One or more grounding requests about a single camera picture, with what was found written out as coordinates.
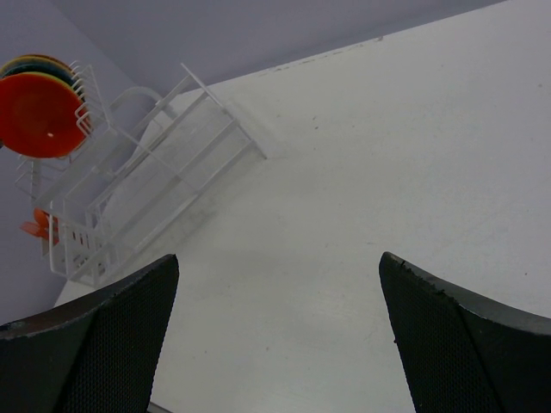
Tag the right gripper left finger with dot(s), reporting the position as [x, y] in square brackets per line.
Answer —
[96, 353]

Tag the orange plastic bowl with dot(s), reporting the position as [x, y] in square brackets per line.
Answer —
[39, 115]

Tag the white wire dish rack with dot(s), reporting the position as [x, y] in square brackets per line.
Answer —
[145, 160]

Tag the orange plastic utensil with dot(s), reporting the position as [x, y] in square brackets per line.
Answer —
[39, 227]

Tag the lime green bowl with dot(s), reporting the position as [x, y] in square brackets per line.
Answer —
[38, 66]

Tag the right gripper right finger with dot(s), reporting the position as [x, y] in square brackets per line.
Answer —
[461, 351]

